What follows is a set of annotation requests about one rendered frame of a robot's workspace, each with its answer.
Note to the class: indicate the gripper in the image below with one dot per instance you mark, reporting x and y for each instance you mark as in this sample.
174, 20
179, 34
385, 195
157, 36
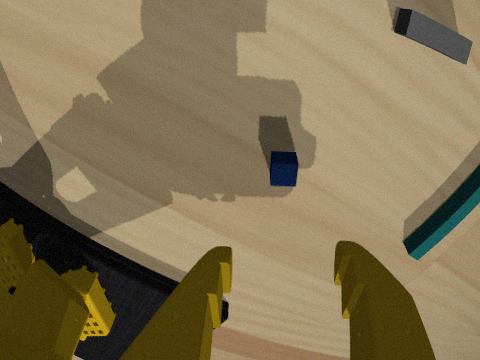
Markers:
384, 321

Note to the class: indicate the turquoise rod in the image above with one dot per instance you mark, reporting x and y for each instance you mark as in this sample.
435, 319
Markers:
446, 218

